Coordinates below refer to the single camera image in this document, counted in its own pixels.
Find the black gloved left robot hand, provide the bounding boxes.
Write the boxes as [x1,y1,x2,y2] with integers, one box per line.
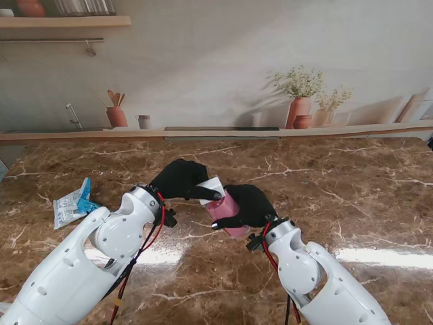
[148,158,224,202]

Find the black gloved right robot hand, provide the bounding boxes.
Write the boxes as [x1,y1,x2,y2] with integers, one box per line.
[211,184,278,230]

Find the clear bottle with pink seasoning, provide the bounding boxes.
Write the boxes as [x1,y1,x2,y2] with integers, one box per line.
[205,192,253,240]

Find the white square bottle cap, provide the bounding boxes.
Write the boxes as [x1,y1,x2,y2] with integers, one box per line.
[198,175,225,207]

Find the blue plastic bag clip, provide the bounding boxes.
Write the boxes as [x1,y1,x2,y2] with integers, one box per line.
[76,198,101,215]

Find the white blue printed salt bag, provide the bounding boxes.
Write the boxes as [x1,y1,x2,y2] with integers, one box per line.
[53,177,101,230]

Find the printed kitchen backdrop banner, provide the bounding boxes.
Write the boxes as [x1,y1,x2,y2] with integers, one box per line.
[0,0,433,147]

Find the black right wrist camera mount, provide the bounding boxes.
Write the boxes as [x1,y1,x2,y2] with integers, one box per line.
[246,233,269,253]

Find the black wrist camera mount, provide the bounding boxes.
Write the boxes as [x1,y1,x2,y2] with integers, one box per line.
[161,208,179,229]
[246,233,269,253]

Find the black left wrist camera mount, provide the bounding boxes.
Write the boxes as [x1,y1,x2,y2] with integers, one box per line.
[161,208,179,229]

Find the red black right arm cables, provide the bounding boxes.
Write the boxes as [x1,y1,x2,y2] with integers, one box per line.
[262,222,302,325]

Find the red black arm cables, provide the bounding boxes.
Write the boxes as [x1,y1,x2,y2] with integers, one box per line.
[262,222,302,325]
[108,192,167,325]

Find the red black left arm cables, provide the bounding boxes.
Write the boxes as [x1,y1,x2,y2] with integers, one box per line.
[108,192,167,325]

